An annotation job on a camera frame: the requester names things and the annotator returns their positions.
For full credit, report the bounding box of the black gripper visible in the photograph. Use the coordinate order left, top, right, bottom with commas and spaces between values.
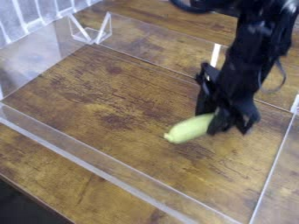
195, 0, 299, 136

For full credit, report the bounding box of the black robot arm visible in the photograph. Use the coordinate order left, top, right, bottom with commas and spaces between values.
170, 0, 299, 135

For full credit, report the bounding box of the black cable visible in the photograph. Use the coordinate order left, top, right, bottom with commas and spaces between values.
258, 58, 288, 95

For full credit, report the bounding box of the clear acrylic enclosure wall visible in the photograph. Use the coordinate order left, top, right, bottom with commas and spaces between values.
1, 13, 291, 224

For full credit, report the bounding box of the clear acrylic corner bracket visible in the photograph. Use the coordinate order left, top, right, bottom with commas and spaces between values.
68, 12, 112, 45

